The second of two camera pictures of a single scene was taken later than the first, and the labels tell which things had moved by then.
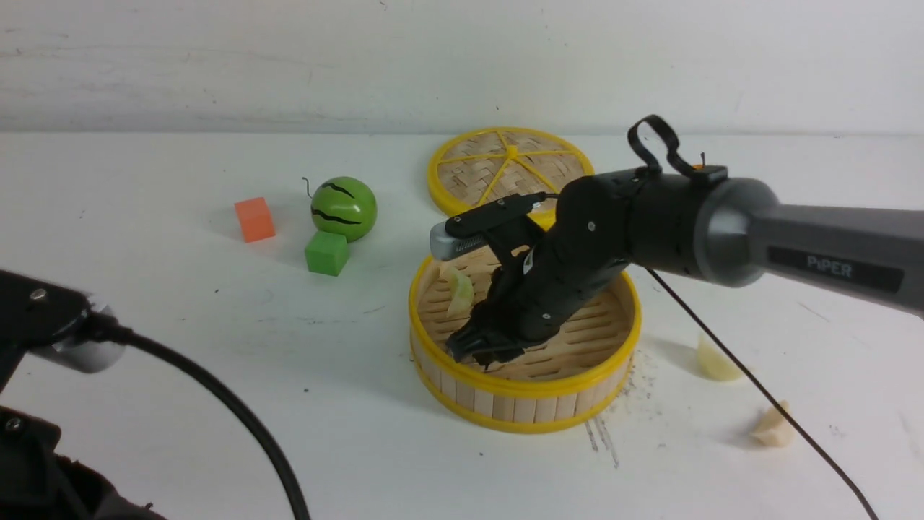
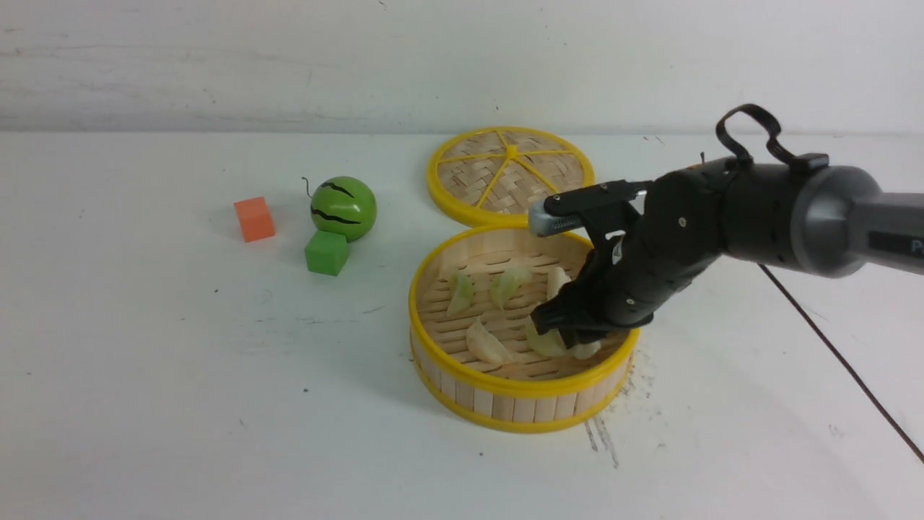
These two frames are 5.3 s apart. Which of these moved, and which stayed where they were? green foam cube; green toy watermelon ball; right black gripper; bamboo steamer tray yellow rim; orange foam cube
Moved: right black gripper
Stayed: green toy watermelon ball; bamboo steamer tray yellow rim; green foam cube; orange foam cube
